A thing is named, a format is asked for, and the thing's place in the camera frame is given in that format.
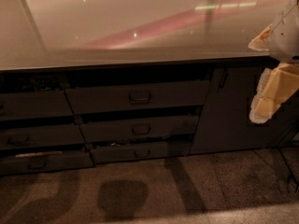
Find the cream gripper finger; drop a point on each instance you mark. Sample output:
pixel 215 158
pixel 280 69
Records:
pixel 262 40
pixel 275 87

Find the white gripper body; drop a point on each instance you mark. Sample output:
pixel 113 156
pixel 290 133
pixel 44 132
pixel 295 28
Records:
pixel 286 36

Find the dark drawer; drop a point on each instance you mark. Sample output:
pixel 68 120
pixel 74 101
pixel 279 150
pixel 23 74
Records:
pixel 43 136
pixel 35 162
pixel 33 105
pixel 152 150
pixel 138 128
pixel 141 96

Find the dark cabinet door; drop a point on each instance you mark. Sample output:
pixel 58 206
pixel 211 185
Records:
pixel 224 123

